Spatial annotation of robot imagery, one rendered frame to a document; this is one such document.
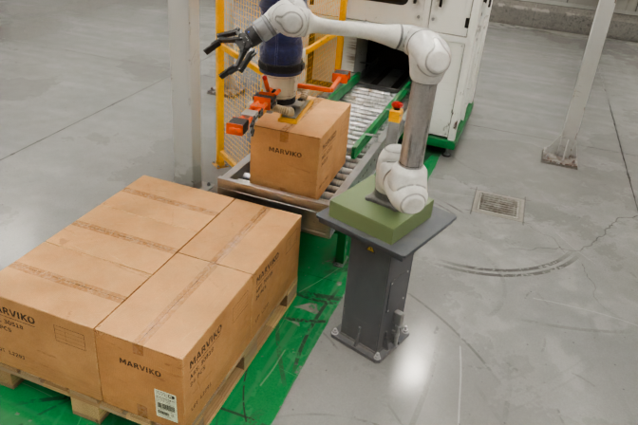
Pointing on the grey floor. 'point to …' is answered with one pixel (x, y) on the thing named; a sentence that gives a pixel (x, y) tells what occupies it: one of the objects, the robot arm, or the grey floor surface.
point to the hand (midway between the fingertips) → (215, 63)
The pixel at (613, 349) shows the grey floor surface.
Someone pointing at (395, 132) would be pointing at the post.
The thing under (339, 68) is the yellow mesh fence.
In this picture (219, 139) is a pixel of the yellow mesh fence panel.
